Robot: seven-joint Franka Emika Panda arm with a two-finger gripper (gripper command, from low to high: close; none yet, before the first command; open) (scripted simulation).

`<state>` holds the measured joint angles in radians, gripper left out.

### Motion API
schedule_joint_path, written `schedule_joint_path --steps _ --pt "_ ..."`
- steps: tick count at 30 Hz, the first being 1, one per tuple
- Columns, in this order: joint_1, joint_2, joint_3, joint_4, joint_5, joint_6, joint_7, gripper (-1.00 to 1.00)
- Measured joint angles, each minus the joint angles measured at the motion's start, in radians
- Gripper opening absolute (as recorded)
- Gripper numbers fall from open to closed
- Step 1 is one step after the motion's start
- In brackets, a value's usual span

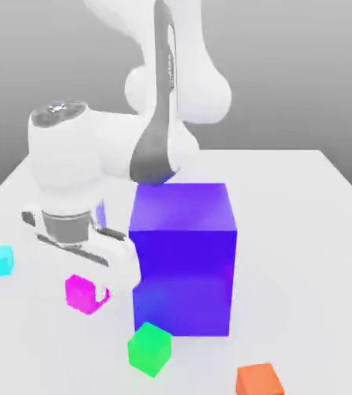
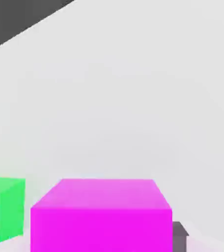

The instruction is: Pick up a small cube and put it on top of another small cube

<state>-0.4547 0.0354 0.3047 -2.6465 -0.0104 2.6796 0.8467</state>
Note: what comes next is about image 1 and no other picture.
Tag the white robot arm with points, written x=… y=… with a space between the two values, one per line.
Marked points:
x=71 y=154

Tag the small orange cube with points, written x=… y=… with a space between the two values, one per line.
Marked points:
x=257 y=381

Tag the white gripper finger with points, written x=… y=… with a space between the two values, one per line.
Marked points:
x=101 y=293

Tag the small green cube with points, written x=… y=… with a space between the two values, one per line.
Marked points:
x=148 y=350

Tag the small magenta cube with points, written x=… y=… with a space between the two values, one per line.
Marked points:
x=79 y=294

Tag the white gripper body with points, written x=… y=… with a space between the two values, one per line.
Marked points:
x=114 y=268

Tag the large blue box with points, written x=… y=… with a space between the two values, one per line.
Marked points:
x=183 y=262

